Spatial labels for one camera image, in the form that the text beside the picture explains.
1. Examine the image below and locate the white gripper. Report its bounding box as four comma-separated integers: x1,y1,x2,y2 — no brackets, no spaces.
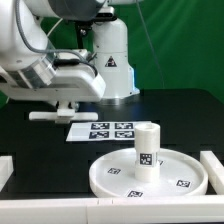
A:
0,64,106,102

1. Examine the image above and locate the white round table top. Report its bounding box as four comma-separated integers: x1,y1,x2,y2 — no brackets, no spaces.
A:
89,148,208,198

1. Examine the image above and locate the white cross-shaped table base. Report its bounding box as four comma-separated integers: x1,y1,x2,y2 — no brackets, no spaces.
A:
29,102,98,124

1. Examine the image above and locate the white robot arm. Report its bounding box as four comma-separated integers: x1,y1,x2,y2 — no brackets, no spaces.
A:
0,0,139,102

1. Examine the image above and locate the white marker sheet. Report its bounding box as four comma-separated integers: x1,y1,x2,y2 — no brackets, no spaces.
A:
66,121,141,142

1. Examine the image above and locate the black camera stand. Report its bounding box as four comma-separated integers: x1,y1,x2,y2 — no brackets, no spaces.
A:
74,6,117,49

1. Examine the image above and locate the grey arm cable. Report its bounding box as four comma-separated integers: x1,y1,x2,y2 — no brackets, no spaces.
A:
14,0,88,63

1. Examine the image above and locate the white cable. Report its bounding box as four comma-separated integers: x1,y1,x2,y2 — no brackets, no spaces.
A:
136,0,165,90

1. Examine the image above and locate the white U-shaped border frame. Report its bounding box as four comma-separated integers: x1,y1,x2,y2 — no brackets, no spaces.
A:
0,150,224,224

